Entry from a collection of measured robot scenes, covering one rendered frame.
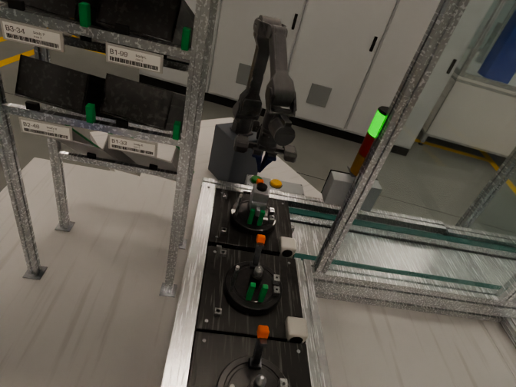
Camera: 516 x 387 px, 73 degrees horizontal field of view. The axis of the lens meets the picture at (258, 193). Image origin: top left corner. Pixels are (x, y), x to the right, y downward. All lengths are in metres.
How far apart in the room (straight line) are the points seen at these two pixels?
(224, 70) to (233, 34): 0.37
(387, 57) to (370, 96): 0.40
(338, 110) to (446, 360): 3.22
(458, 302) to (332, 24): 3.04
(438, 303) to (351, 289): 0.28
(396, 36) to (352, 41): 0.41
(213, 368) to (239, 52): 3.46
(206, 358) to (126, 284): 0.33
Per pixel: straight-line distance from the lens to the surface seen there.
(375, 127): 0.77
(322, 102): 3.98
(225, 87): 4.05
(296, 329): 0.81
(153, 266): 1.02
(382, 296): 1.10
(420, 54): 0.72
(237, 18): 3.85
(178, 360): 0.77
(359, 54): 3.88
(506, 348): 1.32
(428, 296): 1.16
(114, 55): 0.63
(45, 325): 0.94
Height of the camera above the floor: 1.64
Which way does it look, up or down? 36 degrees down
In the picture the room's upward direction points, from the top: 16 degrees clockwise
